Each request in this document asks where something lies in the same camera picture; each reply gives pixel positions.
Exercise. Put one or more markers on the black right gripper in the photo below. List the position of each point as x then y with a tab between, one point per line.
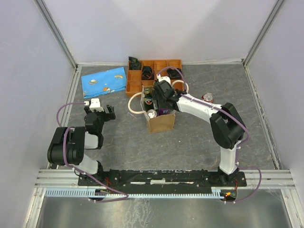
157	98

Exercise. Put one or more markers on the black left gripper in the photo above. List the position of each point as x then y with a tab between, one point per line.
108	116

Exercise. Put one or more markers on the purple soda can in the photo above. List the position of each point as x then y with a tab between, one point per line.
163	111
152	113

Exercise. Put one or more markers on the brown canvas bag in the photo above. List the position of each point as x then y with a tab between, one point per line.
160	123

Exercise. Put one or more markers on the red soda can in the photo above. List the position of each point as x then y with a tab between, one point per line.
208	97

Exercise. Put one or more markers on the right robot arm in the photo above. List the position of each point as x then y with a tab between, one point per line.
226	124

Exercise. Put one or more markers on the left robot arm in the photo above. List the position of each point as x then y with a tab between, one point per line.
67	147

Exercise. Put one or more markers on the green glass bottle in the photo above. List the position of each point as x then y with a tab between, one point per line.
148	99

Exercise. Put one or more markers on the black rolled band right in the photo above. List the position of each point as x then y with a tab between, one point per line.
173	74

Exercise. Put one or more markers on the black rolled band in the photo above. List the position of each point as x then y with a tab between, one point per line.
173	74
147	73

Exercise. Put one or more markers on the black rolled band left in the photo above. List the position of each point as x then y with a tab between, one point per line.
147	73

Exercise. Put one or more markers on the blue patterned cloth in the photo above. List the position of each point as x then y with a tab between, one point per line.
105	82

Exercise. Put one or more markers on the orange compartment tray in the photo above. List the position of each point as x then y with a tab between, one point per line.
134	77

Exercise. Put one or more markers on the dark patterned rolled fabric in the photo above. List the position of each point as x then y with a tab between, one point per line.
134	63

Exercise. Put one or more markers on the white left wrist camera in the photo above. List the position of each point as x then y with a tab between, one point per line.
95	105

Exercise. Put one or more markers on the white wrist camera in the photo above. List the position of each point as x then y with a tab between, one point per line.
95	105
163	78

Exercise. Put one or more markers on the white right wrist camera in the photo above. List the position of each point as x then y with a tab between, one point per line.
163	78

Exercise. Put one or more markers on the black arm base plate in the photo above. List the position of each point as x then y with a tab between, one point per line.
163	182

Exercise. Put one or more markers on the light blue cable duct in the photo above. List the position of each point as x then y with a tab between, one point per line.
95	193

